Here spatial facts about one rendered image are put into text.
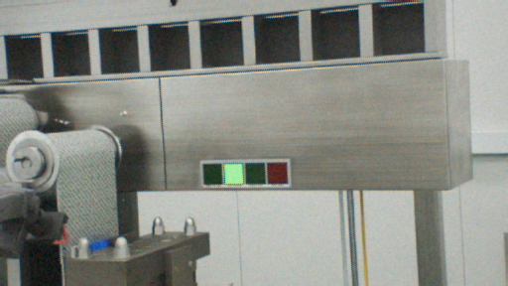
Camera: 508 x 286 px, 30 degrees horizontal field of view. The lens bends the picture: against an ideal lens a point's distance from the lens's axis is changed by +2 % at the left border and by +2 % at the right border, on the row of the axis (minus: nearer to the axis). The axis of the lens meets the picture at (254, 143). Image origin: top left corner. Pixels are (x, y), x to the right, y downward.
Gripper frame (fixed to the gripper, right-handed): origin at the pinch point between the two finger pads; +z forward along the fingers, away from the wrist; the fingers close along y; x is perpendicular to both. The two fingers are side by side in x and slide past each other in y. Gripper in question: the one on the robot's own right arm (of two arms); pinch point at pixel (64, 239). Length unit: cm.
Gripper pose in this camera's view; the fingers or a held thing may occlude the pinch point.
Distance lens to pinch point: 223.9
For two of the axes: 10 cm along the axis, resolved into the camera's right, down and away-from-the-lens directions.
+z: 3.9, 4.4, 8.1
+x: 1.6, -9.0, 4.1
